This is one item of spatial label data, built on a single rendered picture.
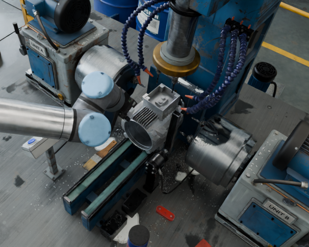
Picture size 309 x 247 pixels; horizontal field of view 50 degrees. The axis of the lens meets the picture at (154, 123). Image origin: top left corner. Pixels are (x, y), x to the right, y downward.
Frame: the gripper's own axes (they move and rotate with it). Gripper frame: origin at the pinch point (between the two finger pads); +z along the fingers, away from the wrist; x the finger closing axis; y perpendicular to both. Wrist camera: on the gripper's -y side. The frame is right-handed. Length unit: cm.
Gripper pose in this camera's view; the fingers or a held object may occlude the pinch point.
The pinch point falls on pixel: (125, 119)
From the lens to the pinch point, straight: 135.8
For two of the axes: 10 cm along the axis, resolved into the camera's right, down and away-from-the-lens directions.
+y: 5.8, -8.1, 0.8
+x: -7.9, -5.4, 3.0
